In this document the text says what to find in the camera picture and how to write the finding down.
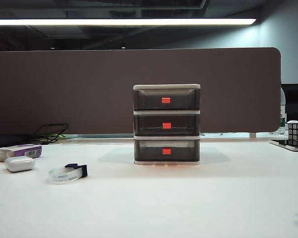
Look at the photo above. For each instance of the transparent tape roll blue cutter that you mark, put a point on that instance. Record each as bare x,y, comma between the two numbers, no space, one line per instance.
62,176

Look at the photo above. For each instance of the brown desk partition panel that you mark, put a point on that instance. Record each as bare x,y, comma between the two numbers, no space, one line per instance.
64,94

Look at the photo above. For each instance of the long ceiling light strip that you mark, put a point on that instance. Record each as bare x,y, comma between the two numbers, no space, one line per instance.
114,21

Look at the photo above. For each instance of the white partition foot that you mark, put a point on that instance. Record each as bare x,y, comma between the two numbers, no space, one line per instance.
252,135

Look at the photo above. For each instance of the purple white small box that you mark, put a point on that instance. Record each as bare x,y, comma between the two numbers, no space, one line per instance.
20,149

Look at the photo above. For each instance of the clear plastic bottle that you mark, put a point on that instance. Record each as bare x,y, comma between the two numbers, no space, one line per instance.
283,109

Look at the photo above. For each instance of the white earbuds case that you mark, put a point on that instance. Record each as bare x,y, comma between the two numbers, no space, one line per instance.
18,163

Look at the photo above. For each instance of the black monitor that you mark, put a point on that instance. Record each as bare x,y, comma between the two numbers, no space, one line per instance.
296,104

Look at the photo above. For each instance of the white drawer cabinet frame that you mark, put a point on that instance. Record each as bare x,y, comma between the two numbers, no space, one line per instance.
166,86

